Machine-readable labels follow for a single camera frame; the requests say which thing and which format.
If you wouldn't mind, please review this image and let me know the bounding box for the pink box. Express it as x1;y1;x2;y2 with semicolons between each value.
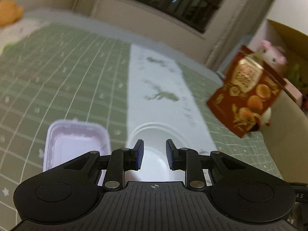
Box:
284;78;303;109

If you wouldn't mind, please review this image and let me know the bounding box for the beige curtain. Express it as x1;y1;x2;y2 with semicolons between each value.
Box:
205;0;273;70

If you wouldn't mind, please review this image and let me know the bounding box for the cartoon print bedsheet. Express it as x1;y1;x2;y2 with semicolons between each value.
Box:
1;18;50;54

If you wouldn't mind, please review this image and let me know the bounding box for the green checked tablecloth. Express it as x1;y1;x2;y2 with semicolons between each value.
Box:
1;23;280;230

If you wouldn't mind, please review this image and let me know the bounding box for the white deer table runner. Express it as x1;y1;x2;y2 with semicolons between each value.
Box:
127;44;216;153

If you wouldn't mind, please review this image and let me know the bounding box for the white disposable plastic bowl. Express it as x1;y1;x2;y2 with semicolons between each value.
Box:
125;123;188;182

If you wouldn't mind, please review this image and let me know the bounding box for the orange cloth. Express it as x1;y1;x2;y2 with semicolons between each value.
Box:
0;0;23;27

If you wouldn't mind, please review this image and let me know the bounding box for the red quail eggs bag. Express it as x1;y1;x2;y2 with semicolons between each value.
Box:
206;45;285;138

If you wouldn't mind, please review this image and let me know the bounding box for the pink plush toy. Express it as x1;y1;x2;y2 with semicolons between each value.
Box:
259;40;287;76

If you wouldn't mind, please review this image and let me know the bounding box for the lilac rectangular plastic tray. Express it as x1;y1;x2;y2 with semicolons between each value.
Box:
43;119;112;171

